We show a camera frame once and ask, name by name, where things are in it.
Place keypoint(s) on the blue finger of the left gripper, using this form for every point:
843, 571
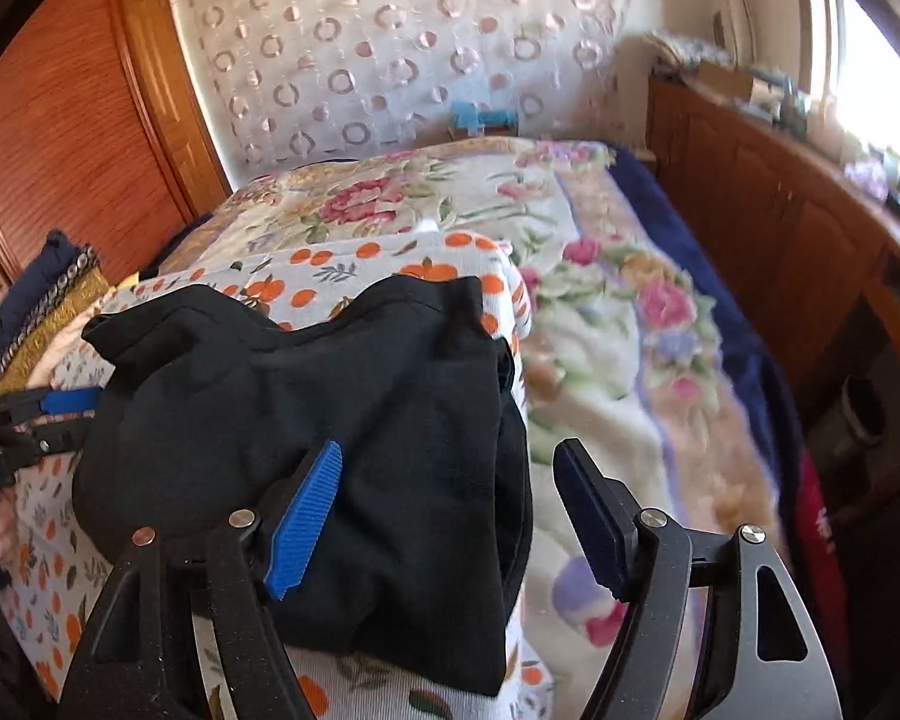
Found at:
36, 403

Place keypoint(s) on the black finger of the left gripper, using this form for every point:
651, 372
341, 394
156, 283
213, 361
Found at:
29, 443

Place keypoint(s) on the dark-blue-padded right gripper right finger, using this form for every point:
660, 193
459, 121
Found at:
761, 656

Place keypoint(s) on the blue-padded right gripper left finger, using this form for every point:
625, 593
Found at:
138, 656

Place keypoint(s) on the black t-shirt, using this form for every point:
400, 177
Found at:
210, 404

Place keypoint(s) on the folded navy and gold clothes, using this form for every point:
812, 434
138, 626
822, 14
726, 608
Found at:
63, 283

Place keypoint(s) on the person's left hand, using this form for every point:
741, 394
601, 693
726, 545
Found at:
9, 533

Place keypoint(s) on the red fabric beside bed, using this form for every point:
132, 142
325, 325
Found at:
825, 587

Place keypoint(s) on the dark shoe on floor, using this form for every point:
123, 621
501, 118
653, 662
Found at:
860, 421

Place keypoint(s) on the wooden wardrobe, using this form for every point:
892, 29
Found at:
101, 132

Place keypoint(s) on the floral bedspread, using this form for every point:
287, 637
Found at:
632, 348

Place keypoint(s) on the circle-pattern sheer curtain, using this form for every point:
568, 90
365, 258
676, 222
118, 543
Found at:
287, 83

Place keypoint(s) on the long wooden cabinet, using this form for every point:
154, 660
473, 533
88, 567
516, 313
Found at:
813, 263

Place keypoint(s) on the blue box on headboard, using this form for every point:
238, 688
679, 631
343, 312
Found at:
468, 120

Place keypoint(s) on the cardboard box on cabinet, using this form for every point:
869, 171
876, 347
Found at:
730, 82

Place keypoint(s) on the stack of papers on cabinet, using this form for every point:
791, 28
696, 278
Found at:
687, 52

